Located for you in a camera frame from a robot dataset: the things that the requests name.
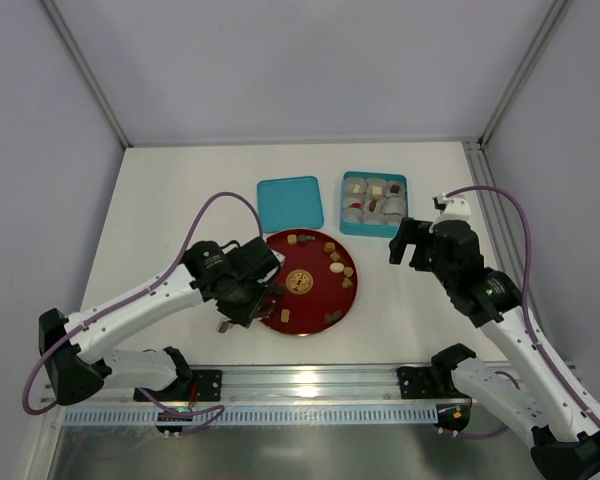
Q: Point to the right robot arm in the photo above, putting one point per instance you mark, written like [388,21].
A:
[554,415]

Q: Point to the slotted cable duct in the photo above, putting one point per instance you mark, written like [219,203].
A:
[271,415]

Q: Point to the white oval swirl chocolate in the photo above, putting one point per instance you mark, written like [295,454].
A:
[336,267]

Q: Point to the metal serving tongs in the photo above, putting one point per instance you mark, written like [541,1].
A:
[225,326]

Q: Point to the red round plate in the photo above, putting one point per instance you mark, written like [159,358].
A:
[309,297]

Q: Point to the aluminium rail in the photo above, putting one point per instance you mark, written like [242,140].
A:
[247,383]

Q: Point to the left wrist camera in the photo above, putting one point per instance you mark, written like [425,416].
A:
[280,258]

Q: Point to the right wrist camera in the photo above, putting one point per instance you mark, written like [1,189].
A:
[451,208]

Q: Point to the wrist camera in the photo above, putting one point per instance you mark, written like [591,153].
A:
[451,208]
[280,258]

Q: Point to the teal tin box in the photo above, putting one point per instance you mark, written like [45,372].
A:
[392,208]

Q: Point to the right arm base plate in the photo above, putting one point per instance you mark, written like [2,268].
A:
[417,383]

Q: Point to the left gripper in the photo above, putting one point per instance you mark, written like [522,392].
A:
[253,307]

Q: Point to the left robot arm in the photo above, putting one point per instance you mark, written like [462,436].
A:
[81,351]

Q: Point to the teal tin lid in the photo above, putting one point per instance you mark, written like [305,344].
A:
[287,203]

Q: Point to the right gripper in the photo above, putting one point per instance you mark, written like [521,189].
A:
[415,242]

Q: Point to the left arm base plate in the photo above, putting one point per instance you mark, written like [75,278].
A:
[199,385]

